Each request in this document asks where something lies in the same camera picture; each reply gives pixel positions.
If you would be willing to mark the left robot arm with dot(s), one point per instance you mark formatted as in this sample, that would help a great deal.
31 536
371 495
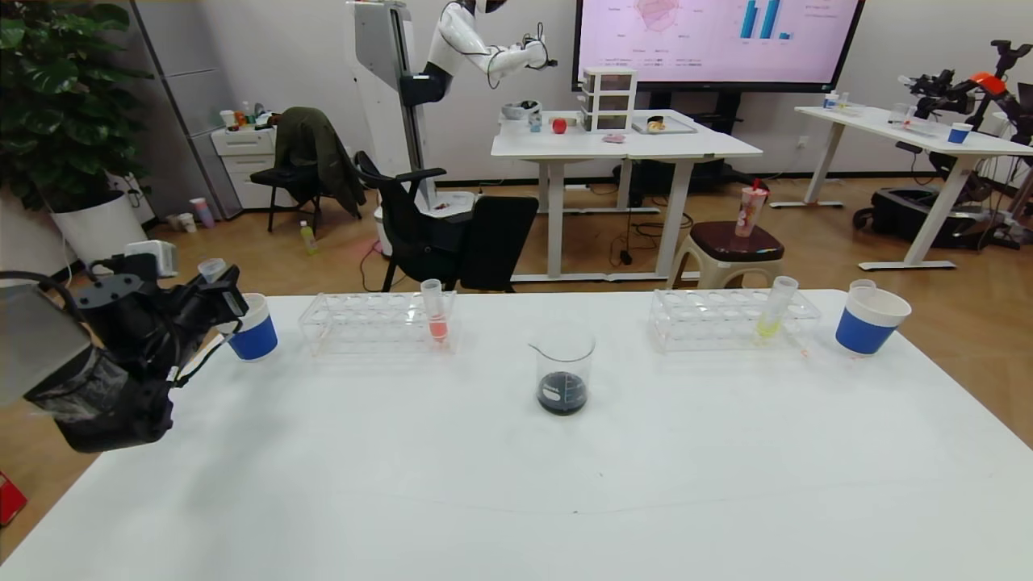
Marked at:
105 387

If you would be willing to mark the drink cup with red straw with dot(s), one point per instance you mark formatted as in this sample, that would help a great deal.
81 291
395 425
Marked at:
749 215

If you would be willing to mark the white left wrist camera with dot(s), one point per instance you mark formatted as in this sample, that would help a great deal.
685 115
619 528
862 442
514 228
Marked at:
153 257

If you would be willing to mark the white desktop drawer organizer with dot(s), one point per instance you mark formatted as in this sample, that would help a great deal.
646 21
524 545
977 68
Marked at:
608 102

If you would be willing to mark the grey tall cabinet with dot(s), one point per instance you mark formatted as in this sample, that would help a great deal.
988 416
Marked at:
192 95

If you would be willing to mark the black office chair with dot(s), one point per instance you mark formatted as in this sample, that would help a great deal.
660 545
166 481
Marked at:
420 232

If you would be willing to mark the yellow pigment test tube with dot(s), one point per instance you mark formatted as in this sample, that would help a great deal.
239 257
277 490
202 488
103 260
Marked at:
767 326

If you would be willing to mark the red box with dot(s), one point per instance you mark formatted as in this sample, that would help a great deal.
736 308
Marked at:
10 500

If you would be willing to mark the blue white paper cup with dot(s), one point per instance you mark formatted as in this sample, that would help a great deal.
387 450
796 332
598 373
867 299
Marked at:
254 339
862 332

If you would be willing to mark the blue pigment test tube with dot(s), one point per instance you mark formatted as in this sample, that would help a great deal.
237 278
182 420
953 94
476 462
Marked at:
212 268

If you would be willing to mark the salmon pigment test tube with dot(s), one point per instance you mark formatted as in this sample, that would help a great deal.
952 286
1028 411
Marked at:
437 326

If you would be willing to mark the white plant pot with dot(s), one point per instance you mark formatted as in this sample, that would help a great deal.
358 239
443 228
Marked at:
103 230

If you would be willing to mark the green plastic bottle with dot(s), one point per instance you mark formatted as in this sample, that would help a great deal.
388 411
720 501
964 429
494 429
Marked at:
307 239

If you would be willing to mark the purple cup stack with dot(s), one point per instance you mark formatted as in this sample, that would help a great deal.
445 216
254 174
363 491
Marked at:
202 214

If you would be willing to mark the white standing desk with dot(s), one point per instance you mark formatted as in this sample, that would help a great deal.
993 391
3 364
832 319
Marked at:
944 145
557 148
694 146

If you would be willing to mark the small glass beaker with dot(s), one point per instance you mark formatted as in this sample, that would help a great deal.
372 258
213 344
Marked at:
899 116

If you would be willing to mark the red pigment test tube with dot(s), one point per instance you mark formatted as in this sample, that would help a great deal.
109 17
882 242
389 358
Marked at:
862 285

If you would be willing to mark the white stir bar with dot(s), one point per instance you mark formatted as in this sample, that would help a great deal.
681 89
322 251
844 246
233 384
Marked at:
554 394

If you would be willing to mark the small blue cup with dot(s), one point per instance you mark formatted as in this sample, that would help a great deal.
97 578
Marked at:
958 135

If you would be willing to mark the green leafy plant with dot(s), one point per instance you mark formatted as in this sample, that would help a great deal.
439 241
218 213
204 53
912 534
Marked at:
56 95

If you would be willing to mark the white and black headset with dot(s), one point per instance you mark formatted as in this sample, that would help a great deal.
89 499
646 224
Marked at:
520 110

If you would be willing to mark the small pink object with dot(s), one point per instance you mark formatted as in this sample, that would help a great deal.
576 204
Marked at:
613 138

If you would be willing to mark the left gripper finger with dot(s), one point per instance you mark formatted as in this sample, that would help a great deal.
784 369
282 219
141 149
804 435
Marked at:
223 281
231 325

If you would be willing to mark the small white paper cup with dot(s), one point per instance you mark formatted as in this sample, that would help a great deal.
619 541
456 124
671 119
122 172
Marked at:
186 223

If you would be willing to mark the white drawer cabinet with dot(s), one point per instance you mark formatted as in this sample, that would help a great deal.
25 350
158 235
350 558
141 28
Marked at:
244 160

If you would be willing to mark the black metal chair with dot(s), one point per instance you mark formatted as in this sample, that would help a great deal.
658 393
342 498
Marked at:
277 179

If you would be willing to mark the black display stand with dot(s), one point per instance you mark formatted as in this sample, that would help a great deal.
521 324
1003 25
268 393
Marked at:
722 106

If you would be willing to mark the grey tray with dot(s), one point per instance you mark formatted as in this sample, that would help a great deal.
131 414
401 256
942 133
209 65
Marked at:
678 127

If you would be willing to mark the brown top plastic stool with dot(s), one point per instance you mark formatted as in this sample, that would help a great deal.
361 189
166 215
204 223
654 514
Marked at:
730 244

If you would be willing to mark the white mug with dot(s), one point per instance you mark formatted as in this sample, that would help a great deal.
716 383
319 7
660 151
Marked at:
228 120

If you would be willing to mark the large display screen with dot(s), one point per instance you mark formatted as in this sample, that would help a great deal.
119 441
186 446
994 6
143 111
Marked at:
629 56

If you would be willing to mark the dark green jacket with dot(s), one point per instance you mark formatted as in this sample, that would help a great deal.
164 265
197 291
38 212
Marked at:
317 155

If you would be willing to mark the white humanoid robot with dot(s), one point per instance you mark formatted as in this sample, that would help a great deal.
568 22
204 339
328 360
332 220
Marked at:
378 63

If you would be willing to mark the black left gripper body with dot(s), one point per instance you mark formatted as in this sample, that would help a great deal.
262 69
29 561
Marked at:
228 295

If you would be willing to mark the clear plastic test tube rack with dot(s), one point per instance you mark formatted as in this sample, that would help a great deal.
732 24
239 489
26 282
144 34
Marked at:
710 321
379 321

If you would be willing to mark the black mobile robot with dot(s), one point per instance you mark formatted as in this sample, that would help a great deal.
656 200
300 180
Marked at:
920 216

